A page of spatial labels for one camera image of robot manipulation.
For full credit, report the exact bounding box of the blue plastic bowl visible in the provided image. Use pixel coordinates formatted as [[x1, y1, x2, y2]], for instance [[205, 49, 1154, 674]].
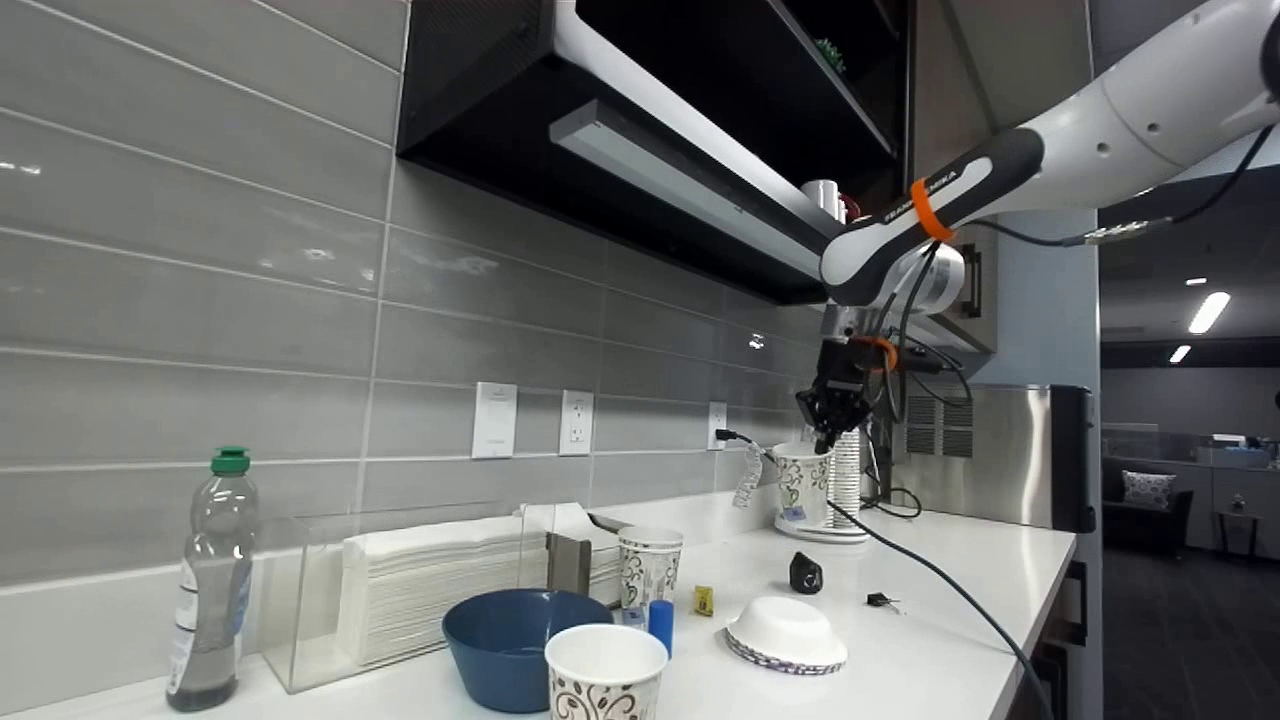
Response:
[[442, 589, 616, 717]]

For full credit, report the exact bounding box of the blue cylinder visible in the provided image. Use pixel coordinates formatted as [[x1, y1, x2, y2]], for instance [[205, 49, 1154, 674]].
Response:
[[644, 597, 679, 661]]

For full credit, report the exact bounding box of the metal napkin holder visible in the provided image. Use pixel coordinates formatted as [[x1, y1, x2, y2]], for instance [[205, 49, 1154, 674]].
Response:
[[540, 523, 599, 602]]

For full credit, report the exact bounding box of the clear acrylic box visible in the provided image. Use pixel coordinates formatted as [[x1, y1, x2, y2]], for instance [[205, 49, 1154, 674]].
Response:
[[257, 512, 556, 696]]

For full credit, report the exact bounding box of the black wall cabinet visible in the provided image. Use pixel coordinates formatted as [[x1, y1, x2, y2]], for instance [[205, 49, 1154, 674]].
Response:
[[395, 0, 923, 306]]

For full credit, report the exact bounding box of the orange strap on arm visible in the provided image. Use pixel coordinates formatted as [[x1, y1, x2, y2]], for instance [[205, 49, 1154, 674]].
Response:
[[908, 176, 960, 247]]

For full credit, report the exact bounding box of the patterned paper coffee cup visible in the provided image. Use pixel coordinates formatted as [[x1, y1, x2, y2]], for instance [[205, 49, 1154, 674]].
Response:
[[612, 523, 689, 629], [763, 445, 836, 530], [540, 618, 674, 720]]

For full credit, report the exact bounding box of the black looped cable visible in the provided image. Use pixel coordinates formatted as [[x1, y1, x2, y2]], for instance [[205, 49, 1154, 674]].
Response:
[[855, 396, 933, 523]]

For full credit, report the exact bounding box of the dark power cable with plug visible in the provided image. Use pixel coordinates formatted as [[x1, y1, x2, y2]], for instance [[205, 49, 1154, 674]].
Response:
[[716, 424, 1066, 720]]

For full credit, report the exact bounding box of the dark sofa with cushion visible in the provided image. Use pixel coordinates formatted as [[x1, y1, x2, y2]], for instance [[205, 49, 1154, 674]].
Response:
[[1100, 454, 1195, 556]]

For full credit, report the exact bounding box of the white paper towel stack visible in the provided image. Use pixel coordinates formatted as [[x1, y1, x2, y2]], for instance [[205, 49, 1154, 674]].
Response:
[[339, 516, 554, 673]]

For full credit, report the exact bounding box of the blank white wall plate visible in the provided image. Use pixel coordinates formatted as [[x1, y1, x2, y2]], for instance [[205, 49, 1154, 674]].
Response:
[[469, 379, 519, 458]]

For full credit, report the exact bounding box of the white paper bowl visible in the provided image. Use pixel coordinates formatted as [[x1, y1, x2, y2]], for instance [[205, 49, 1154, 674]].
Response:
[[719, 591, 854, 678]]

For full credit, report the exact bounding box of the clear bottle green cap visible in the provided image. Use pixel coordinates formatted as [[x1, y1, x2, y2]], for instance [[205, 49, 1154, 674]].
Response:
[[164, 445, 265, 717]]

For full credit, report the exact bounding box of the white napkin stack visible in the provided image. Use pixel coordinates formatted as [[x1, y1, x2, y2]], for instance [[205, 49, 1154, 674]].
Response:
[[584, 523, 628, 607]]

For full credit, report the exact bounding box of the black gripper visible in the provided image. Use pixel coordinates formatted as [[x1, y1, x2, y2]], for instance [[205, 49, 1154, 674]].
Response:
[[796, 337, 887, 454]]

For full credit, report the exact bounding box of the black crumpled object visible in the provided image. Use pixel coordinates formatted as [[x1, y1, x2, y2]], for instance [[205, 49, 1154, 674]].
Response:
[[789, 546, 830, 597]]

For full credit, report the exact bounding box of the under-cabinet light bar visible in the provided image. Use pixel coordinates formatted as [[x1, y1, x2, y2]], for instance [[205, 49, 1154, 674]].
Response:
[[543, 94, 840, 279]]

